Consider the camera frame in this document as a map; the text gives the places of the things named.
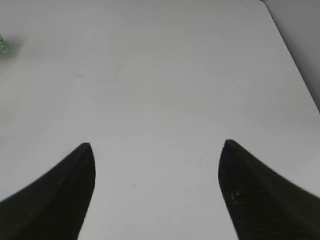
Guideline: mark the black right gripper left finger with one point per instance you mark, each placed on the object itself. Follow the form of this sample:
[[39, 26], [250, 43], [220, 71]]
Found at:
[[54, 206]]

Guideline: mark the green sprite bottle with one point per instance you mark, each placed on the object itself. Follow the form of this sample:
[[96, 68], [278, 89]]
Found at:
[[3, 47]]

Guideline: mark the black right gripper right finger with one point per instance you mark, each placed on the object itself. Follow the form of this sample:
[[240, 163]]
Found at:
[[262, 204]]

